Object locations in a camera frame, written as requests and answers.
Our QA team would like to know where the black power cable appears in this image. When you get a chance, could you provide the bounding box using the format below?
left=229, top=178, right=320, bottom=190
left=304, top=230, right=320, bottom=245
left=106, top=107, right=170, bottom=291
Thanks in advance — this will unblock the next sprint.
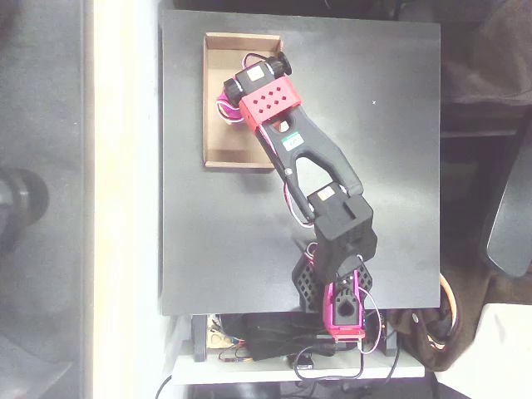
left=155, top=373, right=174, bottom=399

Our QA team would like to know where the black fabric bag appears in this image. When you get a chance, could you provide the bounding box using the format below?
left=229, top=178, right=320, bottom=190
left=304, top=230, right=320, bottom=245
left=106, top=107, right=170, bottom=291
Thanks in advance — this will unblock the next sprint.
left=243, top=313, right=333, bottom=362

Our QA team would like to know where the shallow cardboard box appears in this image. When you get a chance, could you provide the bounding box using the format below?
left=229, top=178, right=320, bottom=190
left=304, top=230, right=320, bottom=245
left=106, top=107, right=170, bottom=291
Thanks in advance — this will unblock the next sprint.
left=202, top=32, right=284, bottom=170

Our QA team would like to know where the small wired circuit board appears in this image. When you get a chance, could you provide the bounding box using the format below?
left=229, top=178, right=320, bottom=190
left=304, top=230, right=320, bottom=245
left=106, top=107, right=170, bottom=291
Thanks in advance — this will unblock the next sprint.
left=218, top=347, right=254, bottom=365

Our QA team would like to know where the white shelf board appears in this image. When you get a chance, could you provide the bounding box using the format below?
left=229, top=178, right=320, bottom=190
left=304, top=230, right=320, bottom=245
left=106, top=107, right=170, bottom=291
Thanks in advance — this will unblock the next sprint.
left=172, top=352, right=426, bottom=386

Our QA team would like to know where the orange cable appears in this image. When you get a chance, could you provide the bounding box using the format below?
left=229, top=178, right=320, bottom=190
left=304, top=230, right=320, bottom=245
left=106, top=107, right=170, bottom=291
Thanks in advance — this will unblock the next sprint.
left=439, top=273, right=458, bottom=329

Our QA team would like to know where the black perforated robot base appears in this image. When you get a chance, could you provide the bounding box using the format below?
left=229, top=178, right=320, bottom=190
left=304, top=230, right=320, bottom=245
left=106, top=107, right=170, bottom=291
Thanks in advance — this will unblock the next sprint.
left=290, top=253, right=374, bottom=313

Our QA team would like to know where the black round cylinder object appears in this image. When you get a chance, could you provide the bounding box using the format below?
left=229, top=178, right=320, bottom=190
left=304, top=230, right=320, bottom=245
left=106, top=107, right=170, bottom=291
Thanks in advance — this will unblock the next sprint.
left=0, top=167, right=51, bottom=253

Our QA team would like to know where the black looped cable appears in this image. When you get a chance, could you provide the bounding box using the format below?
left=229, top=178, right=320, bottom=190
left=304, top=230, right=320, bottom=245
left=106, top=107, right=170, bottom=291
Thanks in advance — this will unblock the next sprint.
left=293, top=344, right=402, bottom=382

